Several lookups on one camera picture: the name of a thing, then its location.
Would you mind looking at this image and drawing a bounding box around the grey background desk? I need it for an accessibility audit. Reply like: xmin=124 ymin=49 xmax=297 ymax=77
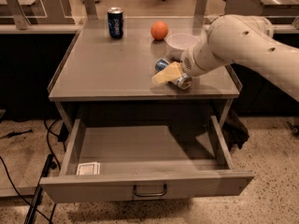
xmin=0 ymin=0 xmax=76 ymax=25
xmin=224 ymin=0 xmax=299 ymax=24

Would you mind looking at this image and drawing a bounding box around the open grey top drawer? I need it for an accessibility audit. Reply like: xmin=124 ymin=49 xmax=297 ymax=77
xmin=41 ymin=116 xmax=254 ymax=203

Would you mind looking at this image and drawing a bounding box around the black drawer handle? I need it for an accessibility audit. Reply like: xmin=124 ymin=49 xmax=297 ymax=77
xmin=133 ymin=184 xmax=167 ymax=198

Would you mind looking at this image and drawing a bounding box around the black cable on floor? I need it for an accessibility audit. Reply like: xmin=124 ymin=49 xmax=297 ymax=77
xmin=0 ymin=119 xmax=64 ymax=224

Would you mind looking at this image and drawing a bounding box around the red bull can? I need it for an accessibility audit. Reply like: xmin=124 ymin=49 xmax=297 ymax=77
xmin=155 ymin=59 xmax=192 ymax=91

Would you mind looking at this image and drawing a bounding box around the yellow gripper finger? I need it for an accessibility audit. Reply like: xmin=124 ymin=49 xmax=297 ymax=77
xmin=152 ymin=62 xmax=183 ymax=84

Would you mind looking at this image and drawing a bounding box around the white bowl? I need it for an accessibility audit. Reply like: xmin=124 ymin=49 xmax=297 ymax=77
xmin=166 ymin=34 xmax=198 ymax=61

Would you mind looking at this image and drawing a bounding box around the grey background desk right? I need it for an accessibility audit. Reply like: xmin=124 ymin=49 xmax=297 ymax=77
xmin=224 ymin=0 xmax=299 ymax=24

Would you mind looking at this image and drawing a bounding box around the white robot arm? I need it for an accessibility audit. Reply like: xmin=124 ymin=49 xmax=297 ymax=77
xmin=152 ymin=15 xmax=299 ymax=101

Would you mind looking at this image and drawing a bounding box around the grey metal cabinet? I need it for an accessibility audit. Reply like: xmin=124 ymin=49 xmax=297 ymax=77
xmin=49 ymin=17 xmax=241 ymax=129

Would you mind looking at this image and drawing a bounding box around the orange fruit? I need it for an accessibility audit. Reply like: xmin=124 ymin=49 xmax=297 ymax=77
xmin=150 ymin=21 xmax=168 ymax=40

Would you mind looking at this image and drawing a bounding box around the white card in drawer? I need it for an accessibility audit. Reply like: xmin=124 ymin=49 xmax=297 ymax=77
xmin=77 ymin=162 xmax=100 ymax=175

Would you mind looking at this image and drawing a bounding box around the blue pepsi can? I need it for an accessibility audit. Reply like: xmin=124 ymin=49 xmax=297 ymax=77
xmin=107 ymin=7 xmax=123 ymax=39

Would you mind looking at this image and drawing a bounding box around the grey background desk left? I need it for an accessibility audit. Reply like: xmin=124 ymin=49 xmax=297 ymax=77
xmin=0 ymin=0 xmax=76 ymax=25

